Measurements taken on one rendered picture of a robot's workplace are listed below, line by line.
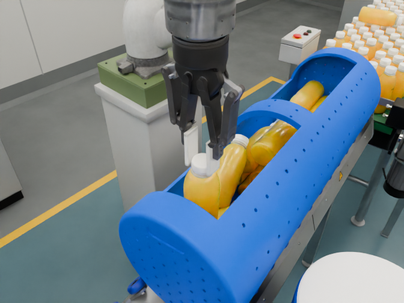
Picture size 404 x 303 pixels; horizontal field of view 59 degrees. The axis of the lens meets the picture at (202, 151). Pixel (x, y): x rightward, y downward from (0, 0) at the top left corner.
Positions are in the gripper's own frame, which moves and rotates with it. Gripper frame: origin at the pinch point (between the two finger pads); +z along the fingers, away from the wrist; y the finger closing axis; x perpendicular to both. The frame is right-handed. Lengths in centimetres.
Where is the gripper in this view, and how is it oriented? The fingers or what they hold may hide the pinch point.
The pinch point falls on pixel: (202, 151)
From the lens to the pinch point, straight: 59.1
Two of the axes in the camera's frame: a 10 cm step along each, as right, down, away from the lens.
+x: 5.9, -5.2, 6.2
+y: 8.0, 3.7, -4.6
